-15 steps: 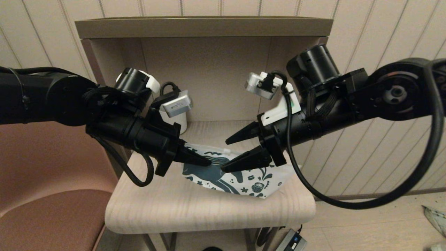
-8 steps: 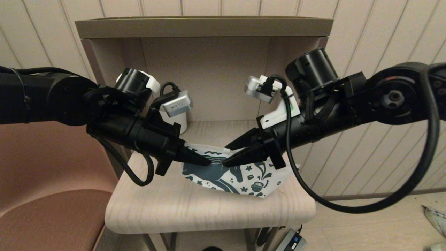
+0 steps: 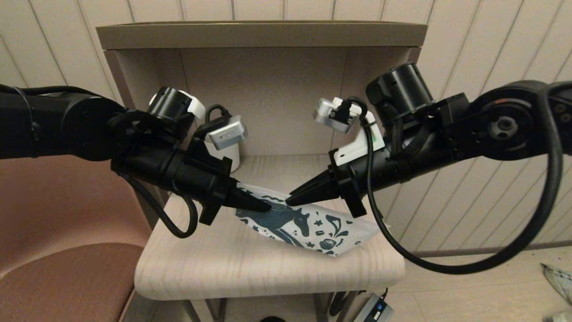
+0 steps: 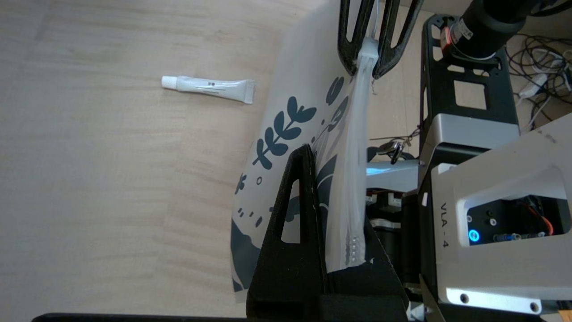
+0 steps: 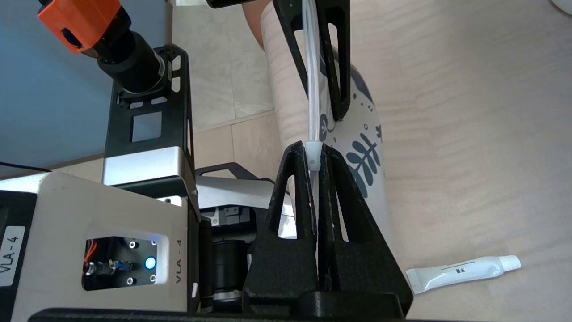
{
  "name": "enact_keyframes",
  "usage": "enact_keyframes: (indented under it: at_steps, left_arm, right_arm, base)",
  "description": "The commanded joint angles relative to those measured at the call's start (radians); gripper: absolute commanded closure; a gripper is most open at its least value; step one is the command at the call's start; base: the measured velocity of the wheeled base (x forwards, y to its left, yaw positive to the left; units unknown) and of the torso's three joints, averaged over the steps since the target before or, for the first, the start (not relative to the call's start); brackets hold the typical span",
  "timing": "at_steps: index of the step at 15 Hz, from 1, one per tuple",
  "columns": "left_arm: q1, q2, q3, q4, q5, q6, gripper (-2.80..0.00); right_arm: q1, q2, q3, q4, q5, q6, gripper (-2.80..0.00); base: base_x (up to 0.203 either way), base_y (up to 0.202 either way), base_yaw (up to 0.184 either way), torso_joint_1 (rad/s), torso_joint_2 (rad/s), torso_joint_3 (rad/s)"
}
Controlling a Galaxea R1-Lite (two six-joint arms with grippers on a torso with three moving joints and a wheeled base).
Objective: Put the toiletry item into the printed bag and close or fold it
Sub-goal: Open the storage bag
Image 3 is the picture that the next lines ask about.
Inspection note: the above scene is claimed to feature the white ceramic mug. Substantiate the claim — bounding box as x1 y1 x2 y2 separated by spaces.
204 142 241 173

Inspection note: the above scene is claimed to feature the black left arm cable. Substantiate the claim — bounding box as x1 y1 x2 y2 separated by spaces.
111 104 233 239

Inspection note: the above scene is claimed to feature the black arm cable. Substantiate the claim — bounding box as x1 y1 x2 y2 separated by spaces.
344 80 572 275
111 104 233 239

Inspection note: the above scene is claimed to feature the white right camera bracket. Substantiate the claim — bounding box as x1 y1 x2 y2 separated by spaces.
334 98 386 167

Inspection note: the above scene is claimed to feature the grey power adapter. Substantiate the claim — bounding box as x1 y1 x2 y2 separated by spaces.
353 292 395 322

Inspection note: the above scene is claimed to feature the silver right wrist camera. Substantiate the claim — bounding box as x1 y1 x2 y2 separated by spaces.
313 97 365 134

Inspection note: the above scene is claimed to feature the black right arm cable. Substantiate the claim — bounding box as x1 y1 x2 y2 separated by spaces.
344 80 572 275

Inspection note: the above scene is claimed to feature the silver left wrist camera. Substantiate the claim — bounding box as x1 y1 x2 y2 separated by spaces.
197 114 248 152

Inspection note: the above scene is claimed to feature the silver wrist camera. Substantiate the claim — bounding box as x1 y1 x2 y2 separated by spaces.
197 114 248 152
313 97 365 134

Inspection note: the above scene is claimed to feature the patterned fabric item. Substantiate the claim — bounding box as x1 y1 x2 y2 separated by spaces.
540 263 572 306

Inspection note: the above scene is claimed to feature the pink upholstered chair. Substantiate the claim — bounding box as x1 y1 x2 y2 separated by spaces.
0 154 155 322

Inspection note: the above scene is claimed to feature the white horse-print zip pouch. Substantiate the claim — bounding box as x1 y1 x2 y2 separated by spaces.
235 182 390 258

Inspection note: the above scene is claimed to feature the light wood desk with hutch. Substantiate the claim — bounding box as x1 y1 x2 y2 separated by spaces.
96 21 428 322

